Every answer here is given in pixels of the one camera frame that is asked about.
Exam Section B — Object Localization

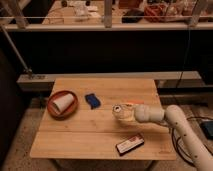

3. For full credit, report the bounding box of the clear bottle with white label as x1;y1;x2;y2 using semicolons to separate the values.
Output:
112;103;134;122

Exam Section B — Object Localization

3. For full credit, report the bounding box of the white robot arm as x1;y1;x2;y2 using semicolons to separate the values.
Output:
134;105;213;171

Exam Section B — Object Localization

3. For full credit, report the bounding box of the blue sponge block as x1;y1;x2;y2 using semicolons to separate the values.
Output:
85;93;101;109

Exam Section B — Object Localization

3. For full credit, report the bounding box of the orange carrot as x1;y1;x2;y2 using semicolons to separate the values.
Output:
124;100;144;105

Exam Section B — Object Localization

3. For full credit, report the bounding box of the white paper cup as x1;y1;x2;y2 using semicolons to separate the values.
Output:
51;94;74;114

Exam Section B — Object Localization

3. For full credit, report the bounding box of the black and red box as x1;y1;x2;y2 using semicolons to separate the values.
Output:
116;133;145;156

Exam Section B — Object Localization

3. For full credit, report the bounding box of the grey horizontal metal beam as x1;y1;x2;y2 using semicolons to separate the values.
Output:
17;71;204;92

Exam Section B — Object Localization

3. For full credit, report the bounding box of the grey metal diagonal pole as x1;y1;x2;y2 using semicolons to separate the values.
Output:
0;25;33;79

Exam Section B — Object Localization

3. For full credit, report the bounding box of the black power adapter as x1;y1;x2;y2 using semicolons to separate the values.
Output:
200;121;213;140

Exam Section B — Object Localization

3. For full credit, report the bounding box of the cluttered background shelf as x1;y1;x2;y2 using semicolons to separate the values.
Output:
0;0;213;31

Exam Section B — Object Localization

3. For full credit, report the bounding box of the black cable on floor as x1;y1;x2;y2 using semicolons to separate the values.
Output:
169;116;213;166

